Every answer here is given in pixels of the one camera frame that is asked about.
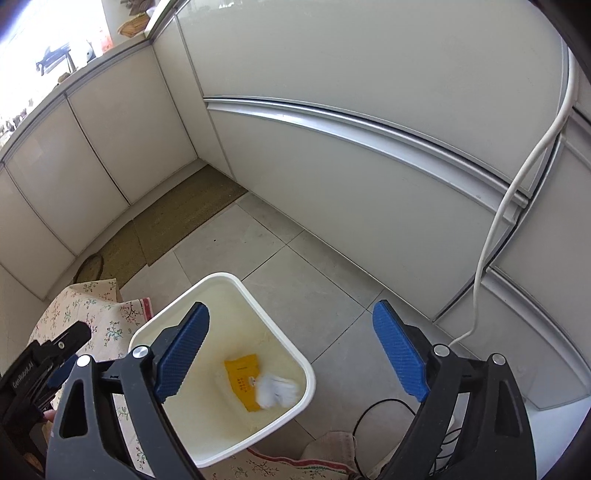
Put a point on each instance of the white crumpled tissue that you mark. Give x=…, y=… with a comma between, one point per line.
x=277, y=390

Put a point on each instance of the white cabinet with silver rail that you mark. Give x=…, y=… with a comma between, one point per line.
x=351, y=83

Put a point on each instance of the black stand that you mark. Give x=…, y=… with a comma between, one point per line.
x=51, y=57

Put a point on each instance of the floral tablecloth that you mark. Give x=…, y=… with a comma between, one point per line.
x=101, y=314

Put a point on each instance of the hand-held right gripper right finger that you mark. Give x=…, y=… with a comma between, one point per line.
x=399, y=350

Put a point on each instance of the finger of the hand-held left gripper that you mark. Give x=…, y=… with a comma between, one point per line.
x=62, y=373
x=64, y=339

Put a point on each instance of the white plastic waste bin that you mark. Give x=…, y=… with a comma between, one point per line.
x=231, y=323

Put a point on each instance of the woven basket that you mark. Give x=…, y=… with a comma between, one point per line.
x=133, y=26

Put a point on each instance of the yellow packet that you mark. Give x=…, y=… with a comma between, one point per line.
x=240, y=369

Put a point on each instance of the white cabinet with doors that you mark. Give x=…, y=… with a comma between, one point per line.
x=101, y=152

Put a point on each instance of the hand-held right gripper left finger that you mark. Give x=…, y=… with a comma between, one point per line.
x=182, y=350

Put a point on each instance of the brown woven floor mat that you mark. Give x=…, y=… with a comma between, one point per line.
x=120, y=254
x=184, y=207

